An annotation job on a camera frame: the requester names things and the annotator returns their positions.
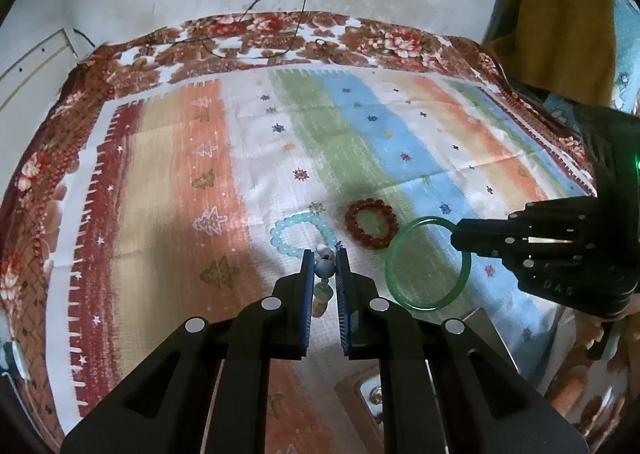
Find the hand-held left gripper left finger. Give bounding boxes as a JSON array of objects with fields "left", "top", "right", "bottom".
[{"left": 60, "top": 249, "right": 316, "bottom": 454}]

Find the light blue bead bracelet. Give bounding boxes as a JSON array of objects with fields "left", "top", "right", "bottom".
[{"left": 269, "top": 215, "right": 340, "bottom": 263}]

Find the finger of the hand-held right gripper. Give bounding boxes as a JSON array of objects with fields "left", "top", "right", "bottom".
[
  {"left": 450, "top": 198, "right": 603, "bottom": 252},
  {"left": 494, "top": 236, "right": 640, "bottom": 320}
]

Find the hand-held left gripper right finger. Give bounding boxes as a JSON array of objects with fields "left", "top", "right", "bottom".
[{"left": 335, "top": 248, "right": 591, "bottom": 454}]

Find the striped colourful blanket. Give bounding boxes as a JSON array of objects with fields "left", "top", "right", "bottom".
[{"left": 47, "top": 66, "right": 600, "bottom": 454}]

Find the dark red bead bracelet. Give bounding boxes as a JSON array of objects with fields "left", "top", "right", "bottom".
[{"left": 344, "top": 198, "right": 399, "bottom": 250}]

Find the brown floral bedsheet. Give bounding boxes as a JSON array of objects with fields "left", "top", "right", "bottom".
[{"left": 0, "top": 11, "right": 640, "bottom": 437}]

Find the white bead bracelet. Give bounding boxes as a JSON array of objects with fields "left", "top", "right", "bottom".
[{"left": 313, "top": 244, "right": 337, "bottom": 319}]

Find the thin black cable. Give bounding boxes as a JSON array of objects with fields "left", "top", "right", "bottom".
[{"left": 72, "top": 27, "right": 109, "bottom": 49}]

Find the mustard yellow cloth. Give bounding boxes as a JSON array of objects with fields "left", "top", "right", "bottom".
[{"left": 482, "top": 0, "right": 633, "bottom": 111}]

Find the blue patterned cloth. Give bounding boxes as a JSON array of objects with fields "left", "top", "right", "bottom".
[{"left": 544, "top": 0, "right": 640, "bottom": 125}]

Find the green jade bangle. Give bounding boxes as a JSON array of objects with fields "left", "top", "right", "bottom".
[{"left": 384, "top": 216, "right": 473, "bottom": 311}]

